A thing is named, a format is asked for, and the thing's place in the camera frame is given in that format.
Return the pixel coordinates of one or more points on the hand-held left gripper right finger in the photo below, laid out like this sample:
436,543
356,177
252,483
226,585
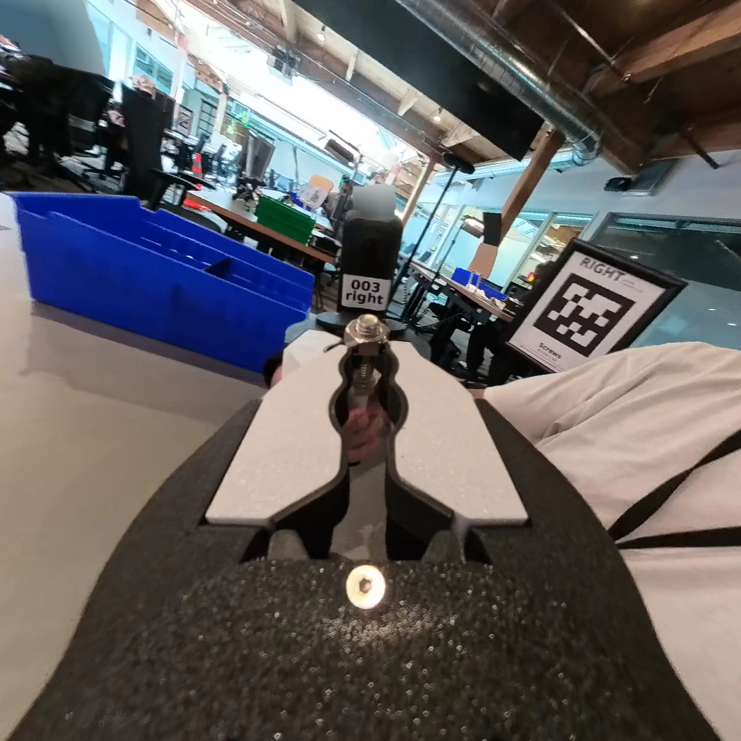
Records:
457,457

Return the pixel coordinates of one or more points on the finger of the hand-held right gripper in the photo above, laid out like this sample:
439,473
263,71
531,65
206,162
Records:
310,350

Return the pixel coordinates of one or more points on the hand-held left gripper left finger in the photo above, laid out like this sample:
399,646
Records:
272,457

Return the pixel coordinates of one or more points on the silver hex nut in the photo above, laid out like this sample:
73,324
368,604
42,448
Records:
353,341

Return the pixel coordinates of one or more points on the silver hex bolt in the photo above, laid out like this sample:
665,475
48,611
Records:
366,370

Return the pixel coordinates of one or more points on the blue plastic bin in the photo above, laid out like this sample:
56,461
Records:
144,278
474,279

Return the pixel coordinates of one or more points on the person's right hand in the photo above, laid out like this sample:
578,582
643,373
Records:
364,434

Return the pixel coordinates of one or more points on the small instruction board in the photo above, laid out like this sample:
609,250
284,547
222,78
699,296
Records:
317,192

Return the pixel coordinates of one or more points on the stack of green bins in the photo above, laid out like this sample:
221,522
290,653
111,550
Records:
286,220

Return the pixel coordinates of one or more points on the wooden office table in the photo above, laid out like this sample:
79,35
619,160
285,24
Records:
463,301
231,214

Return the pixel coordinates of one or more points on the black pole stand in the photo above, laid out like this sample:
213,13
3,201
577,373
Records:
457,163

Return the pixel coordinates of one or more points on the black speaker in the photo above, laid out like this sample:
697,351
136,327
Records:
492,228

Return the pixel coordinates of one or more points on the computer monitor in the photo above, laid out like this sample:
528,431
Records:
260,156

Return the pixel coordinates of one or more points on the white t-shirt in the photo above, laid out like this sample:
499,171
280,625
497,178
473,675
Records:
637,405

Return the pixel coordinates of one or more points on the black ceiling screen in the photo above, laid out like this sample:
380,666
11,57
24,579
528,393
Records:
434,69

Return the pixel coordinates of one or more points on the black framed marker sign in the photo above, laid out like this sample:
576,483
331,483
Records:
590,307

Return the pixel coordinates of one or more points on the black badge reel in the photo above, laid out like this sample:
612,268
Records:
666,492

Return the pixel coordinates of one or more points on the black office chair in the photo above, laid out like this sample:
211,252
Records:
52,110
144,133

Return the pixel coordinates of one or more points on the wooden support post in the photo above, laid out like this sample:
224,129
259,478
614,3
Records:
532,179

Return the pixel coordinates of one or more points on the silver ventilation duct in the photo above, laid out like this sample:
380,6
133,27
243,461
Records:
521,75

